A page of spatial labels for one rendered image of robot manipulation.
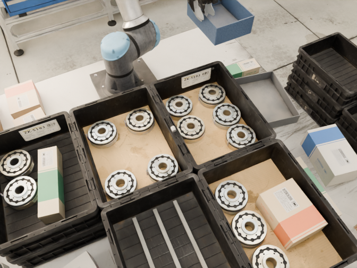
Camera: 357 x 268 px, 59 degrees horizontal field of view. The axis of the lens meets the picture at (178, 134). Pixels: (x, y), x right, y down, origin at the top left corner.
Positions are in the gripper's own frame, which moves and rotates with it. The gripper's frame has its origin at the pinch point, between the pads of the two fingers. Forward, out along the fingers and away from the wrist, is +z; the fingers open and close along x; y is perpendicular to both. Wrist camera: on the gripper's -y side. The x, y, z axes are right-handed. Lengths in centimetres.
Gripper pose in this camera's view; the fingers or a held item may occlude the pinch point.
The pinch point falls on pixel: (201, 16)
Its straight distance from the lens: 116.0
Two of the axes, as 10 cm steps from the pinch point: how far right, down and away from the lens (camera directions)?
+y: 4.3, 7.4, -5.2
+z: 0.9, 5.3, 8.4
